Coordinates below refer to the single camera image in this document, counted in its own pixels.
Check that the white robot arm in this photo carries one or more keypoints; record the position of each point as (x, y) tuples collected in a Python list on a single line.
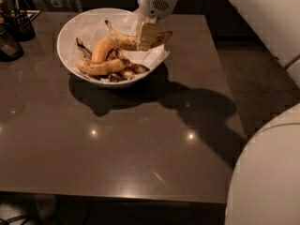
[(265, 185)]

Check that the black mesh utensil holder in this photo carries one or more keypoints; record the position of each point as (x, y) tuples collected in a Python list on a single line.
[(20, 25)]

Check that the spotted yellow banana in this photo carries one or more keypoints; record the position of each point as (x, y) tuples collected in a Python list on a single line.
[(129, 43)]

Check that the orange-yellow banana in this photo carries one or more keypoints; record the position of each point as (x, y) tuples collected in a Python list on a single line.
[(101, 49)]

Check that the brown spotted lower banana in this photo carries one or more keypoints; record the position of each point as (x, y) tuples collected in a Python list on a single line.
[(100, 69)]

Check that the white paper liner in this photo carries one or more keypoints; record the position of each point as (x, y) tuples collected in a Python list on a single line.
[(100, 46)]

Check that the small dark banana pieces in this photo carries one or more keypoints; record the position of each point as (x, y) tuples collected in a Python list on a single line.
[(128, 73)]

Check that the white ceramic bowl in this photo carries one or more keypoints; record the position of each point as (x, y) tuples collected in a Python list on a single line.
[(90, 27)]

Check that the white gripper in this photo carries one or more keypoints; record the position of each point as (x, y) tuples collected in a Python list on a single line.
[(156, 3)]

